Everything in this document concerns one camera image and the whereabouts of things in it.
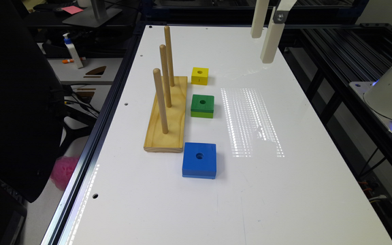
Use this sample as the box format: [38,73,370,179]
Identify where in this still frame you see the orange marker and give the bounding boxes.
[62,57,86,64]

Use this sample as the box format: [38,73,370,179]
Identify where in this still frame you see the white spray bottle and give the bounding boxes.
[63,33,84,69]

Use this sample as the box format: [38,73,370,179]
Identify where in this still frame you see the wooden peg base board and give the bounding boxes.
[144,76,188,153]

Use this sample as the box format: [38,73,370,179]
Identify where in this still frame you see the black office chair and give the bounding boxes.
[0,0,96,202]

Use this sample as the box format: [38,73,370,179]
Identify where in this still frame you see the pink sticky note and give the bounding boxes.
[62,5,84,14]

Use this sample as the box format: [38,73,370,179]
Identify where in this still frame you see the middle wooden peg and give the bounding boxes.
[159,44,172,108]

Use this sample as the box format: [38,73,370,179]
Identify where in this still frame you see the rear wooden peg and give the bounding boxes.
[164,25,175,86]

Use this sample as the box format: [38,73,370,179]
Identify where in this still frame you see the front wooden peg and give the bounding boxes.
[153,68,169,134]

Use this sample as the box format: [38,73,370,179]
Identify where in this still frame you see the pink fluffy object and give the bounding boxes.
[50,156,79,191]

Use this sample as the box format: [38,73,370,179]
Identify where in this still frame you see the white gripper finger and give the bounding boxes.
[260,0,297,64]
[250,0,270,38]

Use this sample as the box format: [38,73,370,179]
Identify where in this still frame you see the green square block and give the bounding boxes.
[191,94,214,118]

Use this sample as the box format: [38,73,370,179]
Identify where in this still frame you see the yellow square block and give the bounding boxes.
[191,67,209,85]

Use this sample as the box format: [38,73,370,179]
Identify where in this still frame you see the wooden peg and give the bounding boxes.
[164,25,175,86]
[153,68,169,134]
[159,44,172,108]

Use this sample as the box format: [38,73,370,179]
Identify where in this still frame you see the blue square block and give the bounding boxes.
[182,142,217,179]

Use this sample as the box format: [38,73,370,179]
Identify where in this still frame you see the grey monitor stand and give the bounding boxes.
[62,0,122,28]

